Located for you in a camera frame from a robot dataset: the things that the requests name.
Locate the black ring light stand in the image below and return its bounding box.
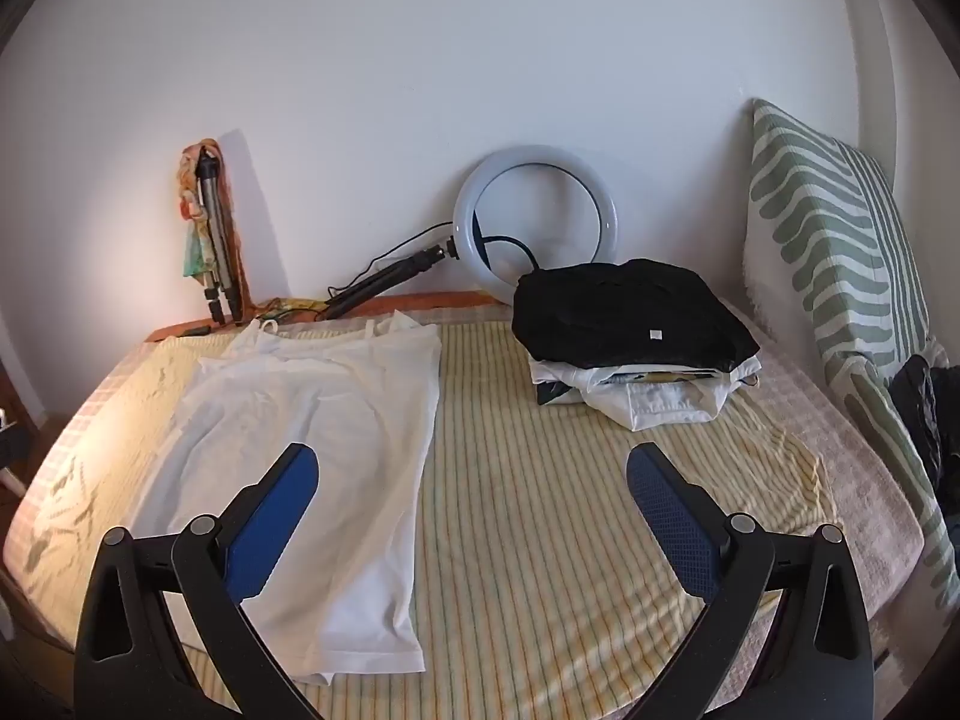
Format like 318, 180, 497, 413
324, 236, 462, 320

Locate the black folded garment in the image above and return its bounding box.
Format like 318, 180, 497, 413
512, 259, 762, 376

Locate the dark cloth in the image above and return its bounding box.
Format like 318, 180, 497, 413
889, 352, 960, 496

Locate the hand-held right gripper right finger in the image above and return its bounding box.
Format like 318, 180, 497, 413
622, 442, 878, 720

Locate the yellow striped blanket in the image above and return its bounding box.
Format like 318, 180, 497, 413
4, 319, 837, 720

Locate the white tank top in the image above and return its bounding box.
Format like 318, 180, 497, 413
124, 311, 442, 687

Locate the white ring light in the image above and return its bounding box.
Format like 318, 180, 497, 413
454, 144, 622, 293

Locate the thin black cable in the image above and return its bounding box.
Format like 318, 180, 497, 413
324, 221, 457, 301

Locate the green striped pillow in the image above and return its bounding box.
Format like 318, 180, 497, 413
742, 97, 960, 616

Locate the white folded garment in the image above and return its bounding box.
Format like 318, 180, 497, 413
529, 356, 762, 432

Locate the thick black cable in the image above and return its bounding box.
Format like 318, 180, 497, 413
478, 235, 545, 272

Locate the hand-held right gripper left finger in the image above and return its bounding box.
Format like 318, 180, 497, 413
75, 444, 320, 720

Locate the folded tripod with cloth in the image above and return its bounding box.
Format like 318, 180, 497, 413
178, 136, 245, 316

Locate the silver tripod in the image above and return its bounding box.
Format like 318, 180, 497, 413
193, 150, 245, 327

